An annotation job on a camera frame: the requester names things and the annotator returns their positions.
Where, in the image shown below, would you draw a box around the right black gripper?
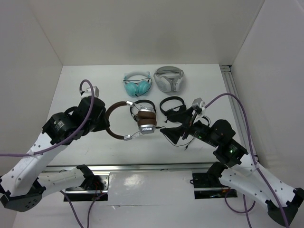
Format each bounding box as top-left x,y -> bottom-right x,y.
159,106 -> 219,146

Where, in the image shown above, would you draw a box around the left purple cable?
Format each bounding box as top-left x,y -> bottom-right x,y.
0,79 -> 95,158

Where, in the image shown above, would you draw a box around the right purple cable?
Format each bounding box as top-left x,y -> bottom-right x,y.
204,93 -> 292,228

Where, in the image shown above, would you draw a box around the black headphone cable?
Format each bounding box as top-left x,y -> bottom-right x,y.
156,114 -> 211,152

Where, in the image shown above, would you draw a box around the teal headphones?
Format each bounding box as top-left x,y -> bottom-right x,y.
123,71 -> 152,97

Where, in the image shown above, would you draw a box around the black headphones right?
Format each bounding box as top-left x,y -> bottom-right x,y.
159,96 -> 187,123

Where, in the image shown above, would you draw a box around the black headphones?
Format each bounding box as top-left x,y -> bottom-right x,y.
130,99 -> 156,117
159,96 -> 187,123

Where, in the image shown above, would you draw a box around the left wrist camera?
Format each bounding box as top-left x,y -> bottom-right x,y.
80,86 -> 100,99

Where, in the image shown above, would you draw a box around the aluminium rail front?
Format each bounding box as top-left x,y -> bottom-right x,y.
42,161 -> 247,173

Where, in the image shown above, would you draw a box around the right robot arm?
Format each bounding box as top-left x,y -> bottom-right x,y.
160,114 -> 304,227

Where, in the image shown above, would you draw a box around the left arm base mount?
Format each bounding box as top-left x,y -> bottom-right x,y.
64,165 -> 110,202

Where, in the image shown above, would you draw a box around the brown silver headphones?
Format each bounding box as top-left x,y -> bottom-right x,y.
105,101 -> 157,141

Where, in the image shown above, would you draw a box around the black headphones left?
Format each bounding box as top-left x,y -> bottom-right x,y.
130,99 -> 156,117

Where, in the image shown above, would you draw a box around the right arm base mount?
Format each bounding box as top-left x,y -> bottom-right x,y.
190,162 -> 230,200

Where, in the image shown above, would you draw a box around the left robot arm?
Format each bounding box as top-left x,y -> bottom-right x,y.
0,97 -> 109,212

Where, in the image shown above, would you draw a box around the grey white headphones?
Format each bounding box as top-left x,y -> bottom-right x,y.
153,66 -> 184,93

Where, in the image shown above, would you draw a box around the purple cable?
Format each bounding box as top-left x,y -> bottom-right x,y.
0,79 -> 95,158
204,93 -> 292,228

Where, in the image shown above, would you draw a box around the aluminium rail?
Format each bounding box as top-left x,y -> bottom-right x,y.
42,161 -> 247,173
219,65 -> 250,151

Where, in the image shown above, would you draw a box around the aluminium rail right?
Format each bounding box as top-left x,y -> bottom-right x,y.
219,65 -> 250,151

